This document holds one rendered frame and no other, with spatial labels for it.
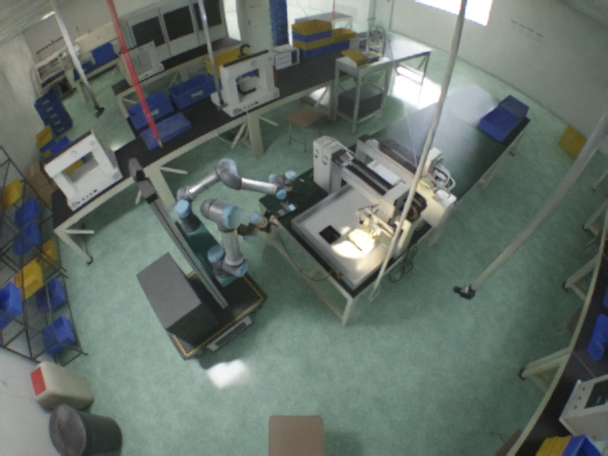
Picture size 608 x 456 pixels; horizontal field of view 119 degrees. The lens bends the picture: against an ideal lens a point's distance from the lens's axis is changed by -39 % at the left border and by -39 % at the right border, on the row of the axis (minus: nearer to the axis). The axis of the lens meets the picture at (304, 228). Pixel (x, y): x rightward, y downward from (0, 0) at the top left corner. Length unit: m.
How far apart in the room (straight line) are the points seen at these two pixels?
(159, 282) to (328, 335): 1.55
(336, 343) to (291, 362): 0.45
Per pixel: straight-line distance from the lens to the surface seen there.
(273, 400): 2.71
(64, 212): 3.80
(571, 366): 2.89
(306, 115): 4.08
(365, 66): 4.18
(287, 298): 2.89
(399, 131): 3.48
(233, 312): 2.58
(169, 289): 2.25
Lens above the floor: 2.68
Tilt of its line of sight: 55 degrees down
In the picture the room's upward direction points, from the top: 3 degrees counter-clockwise
